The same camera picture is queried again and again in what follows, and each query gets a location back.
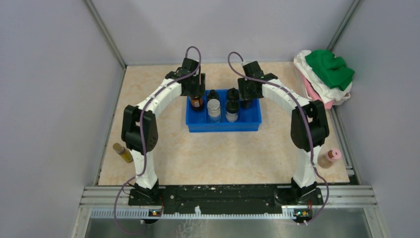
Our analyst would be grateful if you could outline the black pourer cap grain jar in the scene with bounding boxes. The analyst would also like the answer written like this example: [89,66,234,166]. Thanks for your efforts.
[226,88,240,102]

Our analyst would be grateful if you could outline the red cap brown sauce bottle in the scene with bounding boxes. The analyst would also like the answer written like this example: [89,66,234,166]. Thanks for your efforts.
[189,96,204,112]

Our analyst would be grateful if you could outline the silver cap white bead jar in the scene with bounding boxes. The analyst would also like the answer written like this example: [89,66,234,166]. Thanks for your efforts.
[207,99,221,123]

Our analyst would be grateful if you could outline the blue plastic divided bin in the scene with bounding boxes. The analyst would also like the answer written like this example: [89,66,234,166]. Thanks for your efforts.
[185,89,262,132]

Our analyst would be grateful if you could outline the yellow label oil bottle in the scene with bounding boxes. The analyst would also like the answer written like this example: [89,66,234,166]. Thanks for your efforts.
[112,143,133,163]

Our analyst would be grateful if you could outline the pink cap bottle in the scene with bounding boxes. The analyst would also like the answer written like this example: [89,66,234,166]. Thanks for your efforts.
[317,148,342,169]

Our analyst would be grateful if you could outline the white lid brown jar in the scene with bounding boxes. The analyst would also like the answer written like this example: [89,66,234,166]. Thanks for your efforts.
[240,100,253,110]

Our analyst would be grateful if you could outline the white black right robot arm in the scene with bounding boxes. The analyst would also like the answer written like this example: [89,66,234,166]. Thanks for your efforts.
[238,61,329,204]

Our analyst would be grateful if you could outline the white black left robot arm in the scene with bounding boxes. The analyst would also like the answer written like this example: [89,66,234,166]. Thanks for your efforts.
[121,58,205,205]

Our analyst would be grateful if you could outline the white laundry basket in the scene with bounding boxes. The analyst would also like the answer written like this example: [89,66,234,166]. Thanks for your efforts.
[295,68,351,106]

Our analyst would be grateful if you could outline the pink cloth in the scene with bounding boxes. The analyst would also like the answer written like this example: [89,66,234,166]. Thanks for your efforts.
[302,76,334,110]

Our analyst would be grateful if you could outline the white cloth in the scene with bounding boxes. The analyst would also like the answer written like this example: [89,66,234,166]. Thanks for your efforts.
[293,50,352,105]

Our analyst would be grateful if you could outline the green cloth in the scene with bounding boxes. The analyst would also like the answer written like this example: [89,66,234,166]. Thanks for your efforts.
[305,50,355,91]

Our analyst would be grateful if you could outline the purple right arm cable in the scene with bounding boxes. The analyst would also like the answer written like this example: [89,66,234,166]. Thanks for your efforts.
[227,51,330,226]

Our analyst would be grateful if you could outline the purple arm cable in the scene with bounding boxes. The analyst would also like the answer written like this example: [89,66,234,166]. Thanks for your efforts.
[227,51,330,226]
[113,46,202,236]

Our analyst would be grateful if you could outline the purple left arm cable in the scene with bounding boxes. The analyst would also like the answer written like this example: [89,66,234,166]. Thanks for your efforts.
[113,46,202,236]

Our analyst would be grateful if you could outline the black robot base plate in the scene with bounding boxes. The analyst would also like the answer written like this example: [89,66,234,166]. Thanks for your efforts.
[128,183,324,206]

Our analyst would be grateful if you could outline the aluminium frame rail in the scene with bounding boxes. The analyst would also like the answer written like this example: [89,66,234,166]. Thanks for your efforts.
[72,185,389,238]

